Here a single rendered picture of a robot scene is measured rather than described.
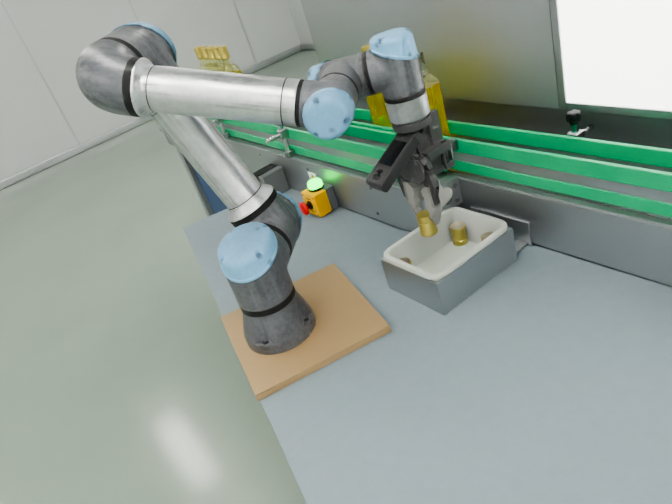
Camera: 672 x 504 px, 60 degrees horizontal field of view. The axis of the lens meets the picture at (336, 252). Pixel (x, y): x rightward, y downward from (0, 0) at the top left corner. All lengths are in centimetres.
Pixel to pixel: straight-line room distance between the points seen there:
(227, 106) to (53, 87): 608
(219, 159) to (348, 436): 57
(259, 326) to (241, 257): 16
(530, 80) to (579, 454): 80
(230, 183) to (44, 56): 588
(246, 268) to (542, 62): 74
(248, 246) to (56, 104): 600
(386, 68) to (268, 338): 56
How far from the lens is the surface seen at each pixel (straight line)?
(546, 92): 136
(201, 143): 116
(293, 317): 116
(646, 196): 113
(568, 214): 121
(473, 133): 142
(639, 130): 132
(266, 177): 185
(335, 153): 160
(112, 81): 102
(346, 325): 119
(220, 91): 96
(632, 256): 118
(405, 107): 104
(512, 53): 138
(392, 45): 101
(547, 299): 117
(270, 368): 116
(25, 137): 699
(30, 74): 696
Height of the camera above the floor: 148
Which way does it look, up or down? 30 degrees down
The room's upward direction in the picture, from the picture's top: 19 degrees counter-clockwise
